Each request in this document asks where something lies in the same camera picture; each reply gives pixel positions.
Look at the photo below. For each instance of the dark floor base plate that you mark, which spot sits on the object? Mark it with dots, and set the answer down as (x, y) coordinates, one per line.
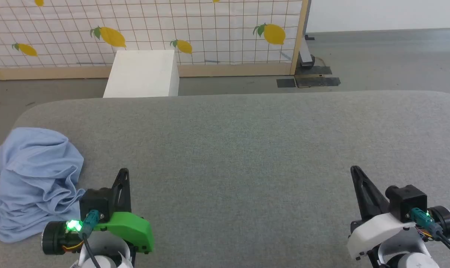
(318, 80)

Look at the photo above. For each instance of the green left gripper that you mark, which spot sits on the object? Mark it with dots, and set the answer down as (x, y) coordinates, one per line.
(132, 229)

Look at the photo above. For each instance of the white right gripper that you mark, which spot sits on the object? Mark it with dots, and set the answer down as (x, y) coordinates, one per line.
(377, 229)

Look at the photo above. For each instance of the grey metal partition foot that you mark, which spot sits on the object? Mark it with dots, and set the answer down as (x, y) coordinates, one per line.
(306, 56)

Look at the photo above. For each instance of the lemon-patterned grid panel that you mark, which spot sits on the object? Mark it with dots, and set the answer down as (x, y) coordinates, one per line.
(210, 22)

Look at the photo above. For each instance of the light blue white garment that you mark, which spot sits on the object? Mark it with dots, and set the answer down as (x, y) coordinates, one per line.
(35, 171)

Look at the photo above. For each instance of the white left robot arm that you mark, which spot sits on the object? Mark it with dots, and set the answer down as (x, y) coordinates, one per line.
(104, 260)

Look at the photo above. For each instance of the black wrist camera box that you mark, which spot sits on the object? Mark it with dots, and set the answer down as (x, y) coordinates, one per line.
(407, 201)
(94, 201)

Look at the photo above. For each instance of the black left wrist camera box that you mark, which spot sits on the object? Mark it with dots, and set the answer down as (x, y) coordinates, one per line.
(94, 201)

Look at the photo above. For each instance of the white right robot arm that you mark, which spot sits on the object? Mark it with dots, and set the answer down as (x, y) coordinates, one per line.
(407, 260)

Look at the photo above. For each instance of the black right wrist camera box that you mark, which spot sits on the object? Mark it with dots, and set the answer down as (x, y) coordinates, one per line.
(407, 201)

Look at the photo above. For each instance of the small black floor tape patch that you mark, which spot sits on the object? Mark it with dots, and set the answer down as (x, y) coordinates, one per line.
(286, 83)

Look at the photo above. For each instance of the white rectangular box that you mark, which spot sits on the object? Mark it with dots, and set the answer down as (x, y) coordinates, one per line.
(143, 74)

